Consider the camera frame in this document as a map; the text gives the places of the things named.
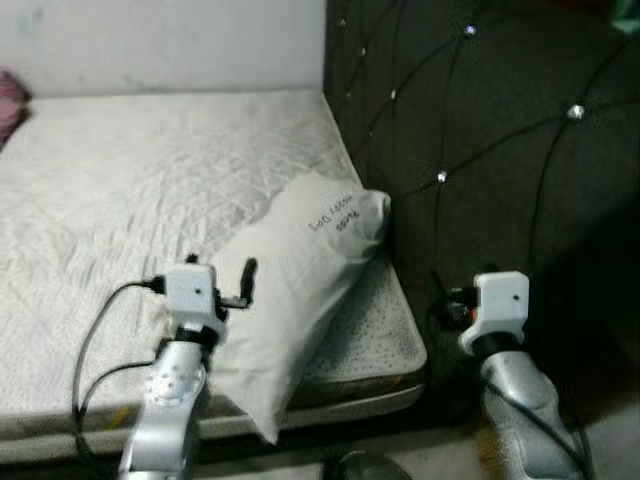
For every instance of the white pillow with tree print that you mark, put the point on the white pillow with tree print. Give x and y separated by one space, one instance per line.
290 290

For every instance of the pink cartoon print quilt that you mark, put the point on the pink cartoon print quilt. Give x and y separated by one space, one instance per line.
10 105

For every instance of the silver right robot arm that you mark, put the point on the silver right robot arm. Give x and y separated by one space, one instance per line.
520 400

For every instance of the white quilted mattress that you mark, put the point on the white quilted mattress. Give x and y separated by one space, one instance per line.
120 180

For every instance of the robot right leg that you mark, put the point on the robot right leg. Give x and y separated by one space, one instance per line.
365 468

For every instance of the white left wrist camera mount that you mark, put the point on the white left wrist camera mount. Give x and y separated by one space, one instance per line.
190 295

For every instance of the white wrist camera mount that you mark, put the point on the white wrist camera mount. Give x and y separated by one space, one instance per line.
190 295
500 305

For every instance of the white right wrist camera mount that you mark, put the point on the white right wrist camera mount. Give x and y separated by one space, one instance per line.
500 305

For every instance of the dark bed frame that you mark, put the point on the dark bed frame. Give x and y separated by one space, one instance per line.
60 445

